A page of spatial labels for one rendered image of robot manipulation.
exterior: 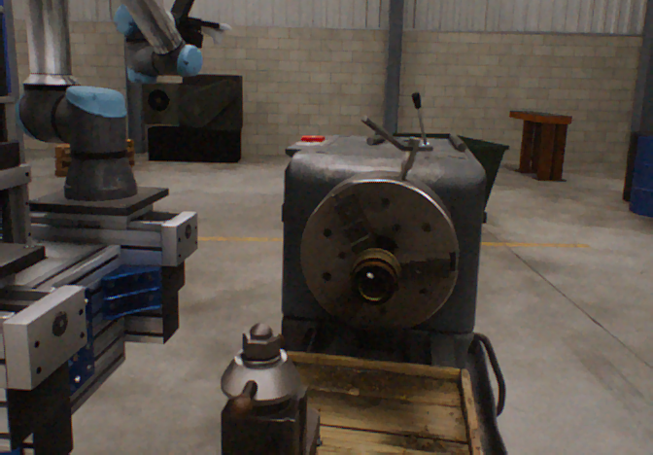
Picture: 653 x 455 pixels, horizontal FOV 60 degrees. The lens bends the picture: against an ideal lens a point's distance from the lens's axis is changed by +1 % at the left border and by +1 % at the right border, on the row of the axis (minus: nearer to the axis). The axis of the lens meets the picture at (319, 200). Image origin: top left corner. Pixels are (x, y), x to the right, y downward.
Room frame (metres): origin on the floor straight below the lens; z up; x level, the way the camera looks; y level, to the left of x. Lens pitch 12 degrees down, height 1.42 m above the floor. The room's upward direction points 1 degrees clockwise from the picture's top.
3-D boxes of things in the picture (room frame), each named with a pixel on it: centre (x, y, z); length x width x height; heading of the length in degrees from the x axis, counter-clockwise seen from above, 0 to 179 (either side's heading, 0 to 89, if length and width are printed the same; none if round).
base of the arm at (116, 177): (1.24, 0.48, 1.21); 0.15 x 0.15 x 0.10
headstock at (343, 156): (1.53, -0.17, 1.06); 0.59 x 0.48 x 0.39; 171
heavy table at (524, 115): (9.53, -3.59, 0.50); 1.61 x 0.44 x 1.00; 1
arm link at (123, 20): (1.53, 0.48, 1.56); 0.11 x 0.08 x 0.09; 152
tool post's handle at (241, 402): (0.47, 0.06, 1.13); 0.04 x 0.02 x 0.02; 171
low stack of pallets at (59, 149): (8.57, 3.40, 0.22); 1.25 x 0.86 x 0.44; 4
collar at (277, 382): (0.52, 0.05, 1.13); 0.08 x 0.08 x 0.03
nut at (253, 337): (0.52, 0.05, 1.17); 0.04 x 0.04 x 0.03
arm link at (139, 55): (1.52, 0.46, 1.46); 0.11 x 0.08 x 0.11; 62
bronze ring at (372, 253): (0.98, -0.10, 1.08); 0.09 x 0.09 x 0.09; 82
